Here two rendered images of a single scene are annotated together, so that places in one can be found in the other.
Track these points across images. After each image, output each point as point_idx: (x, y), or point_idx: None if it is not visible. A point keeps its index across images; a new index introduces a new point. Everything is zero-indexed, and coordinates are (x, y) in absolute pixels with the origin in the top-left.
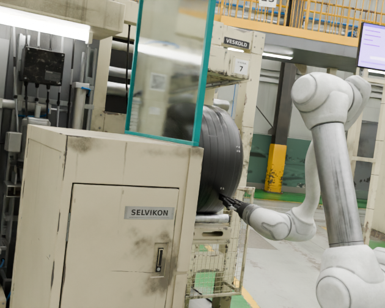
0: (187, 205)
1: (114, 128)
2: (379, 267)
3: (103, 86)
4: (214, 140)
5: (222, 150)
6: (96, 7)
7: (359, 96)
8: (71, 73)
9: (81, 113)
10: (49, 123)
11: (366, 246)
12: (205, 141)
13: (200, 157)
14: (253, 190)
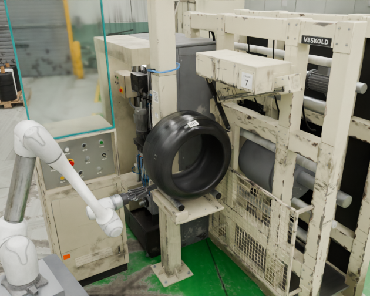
0: (37, 167)
1: (227, 117)
2: None
3: (221, 86)
4: (147, 145)
5: (148, 153)
6: (125, 53)
7: (24, 141)
8: (151, 84)
9: None
10: (140, 111)
11: (1, 221)
12: (144, 144)
13: None
14: (295, 214)
